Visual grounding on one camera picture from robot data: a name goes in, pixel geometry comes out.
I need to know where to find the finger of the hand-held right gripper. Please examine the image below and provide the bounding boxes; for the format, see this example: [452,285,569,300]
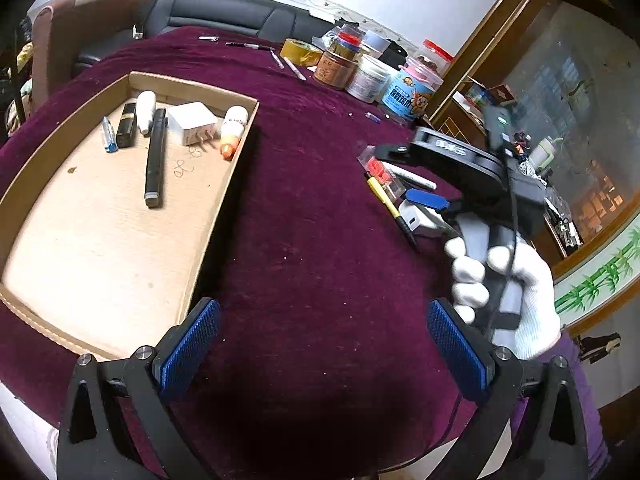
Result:
[405,188,466,215]
[373,144,419,166]

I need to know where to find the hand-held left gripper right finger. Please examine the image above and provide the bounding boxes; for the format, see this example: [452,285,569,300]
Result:
[426,298,590,480]

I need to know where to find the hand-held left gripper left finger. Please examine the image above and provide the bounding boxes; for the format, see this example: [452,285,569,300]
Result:
[56,297,222,480]

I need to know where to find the white square charger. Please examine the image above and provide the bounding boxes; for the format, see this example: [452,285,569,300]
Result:
[397,199,458,238]

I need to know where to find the cardboard tray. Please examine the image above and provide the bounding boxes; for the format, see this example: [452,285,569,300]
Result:
[0,71,261,362]

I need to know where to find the white glue bottle orange cap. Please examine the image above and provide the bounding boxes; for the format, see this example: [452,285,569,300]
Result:
[219,105,249,160]

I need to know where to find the black marker with grey end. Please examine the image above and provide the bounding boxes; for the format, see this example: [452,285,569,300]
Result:
[144,108,167,209]

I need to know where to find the white charger with plug prongs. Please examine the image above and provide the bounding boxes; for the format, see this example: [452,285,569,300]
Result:
[166,101,221,153]

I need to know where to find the blue pen refill tube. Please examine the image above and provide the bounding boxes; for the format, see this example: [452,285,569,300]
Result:
[102,116,119,153]

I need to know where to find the black lighter with gold top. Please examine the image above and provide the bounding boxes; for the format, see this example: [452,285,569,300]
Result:
[115,102,138,149]

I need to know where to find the person's right forearm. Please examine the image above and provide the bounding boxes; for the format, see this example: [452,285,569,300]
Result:
[520,332,611,480]

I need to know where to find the person's right hand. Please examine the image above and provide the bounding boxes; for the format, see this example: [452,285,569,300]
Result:
[444,235,562,361]

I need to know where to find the white marker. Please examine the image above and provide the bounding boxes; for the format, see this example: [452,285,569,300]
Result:
[387,165,437,191]

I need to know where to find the clear plastic box red contents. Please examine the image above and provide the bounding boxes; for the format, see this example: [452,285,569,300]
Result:
[357,145,408,198]

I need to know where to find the yellow pen with black tip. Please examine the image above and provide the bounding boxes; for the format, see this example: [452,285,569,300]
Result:
[364,171,420,250]

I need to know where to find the clear jar with blue label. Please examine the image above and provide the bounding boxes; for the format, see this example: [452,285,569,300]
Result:
[381,56,445,123]

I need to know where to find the white kettle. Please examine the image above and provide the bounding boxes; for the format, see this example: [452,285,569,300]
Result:
[529,137,558,171]

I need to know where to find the white jar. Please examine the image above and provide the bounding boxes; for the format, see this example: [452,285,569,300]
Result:
[345,54,393,105]

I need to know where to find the open cardboard box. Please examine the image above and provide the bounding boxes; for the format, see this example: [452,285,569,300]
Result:
[462,77,516,111]

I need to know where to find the brown jar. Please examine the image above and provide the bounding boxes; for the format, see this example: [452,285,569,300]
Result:
[313,50,360,92]

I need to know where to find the purple velvet tablecloth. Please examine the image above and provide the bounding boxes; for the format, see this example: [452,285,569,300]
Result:
[0,25,531,480]

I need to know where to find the clear jar with red lid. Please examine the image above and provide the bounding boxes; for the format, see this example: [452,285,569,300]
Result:
[415,39,455,81]

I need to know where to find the black white shoe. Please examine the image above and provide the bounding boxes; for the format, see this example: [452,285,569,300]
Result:
[572,332,623,366]

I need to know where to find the yellow tape roll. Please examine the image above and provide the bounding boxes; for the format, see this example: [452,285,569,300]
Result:
[280,38,325,67]

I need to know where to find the wooden cabinet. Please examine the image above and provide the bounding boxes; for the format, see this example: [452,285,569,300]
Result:
[430,0,640,281]

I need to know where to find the black leather sofa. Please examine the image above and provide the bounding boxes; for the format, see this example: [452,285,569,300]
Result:
[75,0,346,78]

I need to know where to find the brown chair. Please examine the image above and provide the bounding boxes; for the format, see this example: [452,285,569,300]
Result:
[30,0,158,111]

